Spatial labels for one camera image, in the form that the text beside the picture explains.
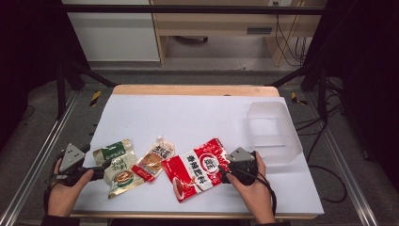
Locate white wall socket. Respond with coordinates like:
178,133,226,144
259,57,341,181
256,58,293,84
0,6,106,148
267,0,293,8

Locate person's left hand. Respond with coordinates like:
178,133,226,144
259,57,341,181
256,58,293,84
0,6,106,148
46,158,95,218

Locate light wooden desk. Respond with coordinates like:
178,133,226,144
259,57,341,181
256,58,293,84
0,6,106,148
150,0,327,68

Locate dark curtain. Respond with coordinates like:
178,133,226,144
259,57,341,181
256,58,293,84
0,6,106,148
0,0,90,152
302,0,399,183

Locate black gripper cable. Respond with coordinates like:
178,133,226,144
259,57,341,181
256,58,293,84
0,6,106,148
233,168,279,218

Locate wooden table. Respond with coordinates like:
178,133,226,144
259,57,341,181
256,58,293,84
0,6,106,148
69,84,318,220

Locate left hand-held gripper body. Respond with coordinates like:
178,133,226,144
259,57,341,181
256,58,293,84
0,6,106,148
48,143,95,186

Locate white table sheet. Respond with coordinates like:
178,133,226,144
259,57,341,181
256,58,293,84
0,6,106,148
72,93,325,217

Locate black object under desk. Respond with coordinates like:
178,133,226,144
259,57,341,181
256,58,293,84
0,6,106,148
173,35,209,45

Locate person's right hand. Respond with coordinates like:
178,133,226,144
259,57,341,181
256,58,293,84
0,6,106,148
225,151,277,224

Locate black horizontal frame bar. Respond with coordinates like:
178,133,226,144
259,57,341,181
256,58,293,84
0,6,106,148
60,3,327,16

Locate grey drawer handle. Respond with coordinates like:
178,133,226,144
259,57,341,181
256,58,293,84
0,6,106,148
246,26,273,35

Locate black floor cables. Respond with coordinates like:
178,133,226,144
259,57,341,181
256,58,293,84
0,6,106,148
293,78,349,204

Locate black hanging cables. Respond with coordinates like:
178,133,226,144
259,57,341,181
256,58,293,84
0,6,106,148
274,13,310,68

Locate spouted sauce pouch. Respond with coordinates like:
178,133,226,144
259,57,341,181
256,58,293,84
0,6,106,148
131,135,176,183

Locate white cabinet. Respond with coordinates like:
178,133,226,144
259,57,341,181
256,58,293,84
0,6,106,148
61,0,161,63

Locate black metal stand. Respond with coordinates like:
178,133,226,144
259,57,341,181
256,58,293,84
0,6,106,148
56,59,118,121
270,59,328,123

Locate clear plastic container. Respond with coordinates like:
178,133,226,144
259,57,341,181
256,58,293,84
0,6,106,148
246,101,304,167

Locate green and gold food packet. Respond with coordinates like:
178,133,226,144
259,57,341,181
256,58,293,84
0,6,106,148
92,138,146,200

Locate yellow and black tape piece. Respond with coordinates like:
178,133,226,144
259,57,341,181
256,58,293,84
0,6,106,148
290,91,309,106
88,89,103,107

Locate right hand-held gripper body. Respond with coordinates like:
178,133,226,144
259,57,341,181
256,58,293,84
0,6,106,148
220,146,260,186

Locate red and white seasoning packet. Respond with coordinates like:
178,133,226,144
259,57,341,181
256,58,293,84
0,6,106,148
160,137,240,204

